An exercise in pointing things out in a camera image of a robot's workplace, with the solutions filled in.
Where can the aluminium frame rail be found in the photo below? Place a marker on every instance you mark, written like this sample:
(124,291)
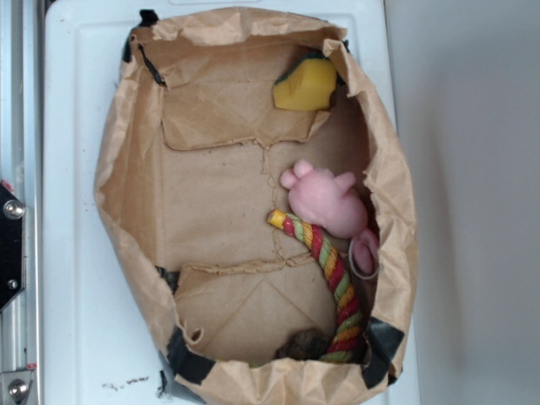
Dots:
(19,340)

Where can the brown paper bag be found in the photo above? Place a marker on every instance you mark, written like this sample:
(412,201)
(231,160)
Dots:
(188,171)

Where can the pink plush toy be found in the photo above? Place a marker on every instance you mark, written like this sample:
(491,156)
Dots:
(319,197)

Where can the dark fuzzy ball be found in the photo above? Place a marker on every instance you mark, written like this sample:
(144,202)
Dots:
(308,344)

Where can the black metal bracket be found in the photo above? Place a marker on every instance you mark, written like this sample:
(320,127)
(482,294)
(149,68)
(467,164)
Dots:
(12,245)

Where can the multicolour rope toy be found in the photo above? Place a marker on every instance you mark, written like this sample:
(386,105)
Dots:
(346,338)

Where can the yellow green sponge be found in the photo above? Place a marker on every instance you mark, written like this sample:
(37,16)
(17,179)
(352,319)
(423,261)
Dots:
(308,86)

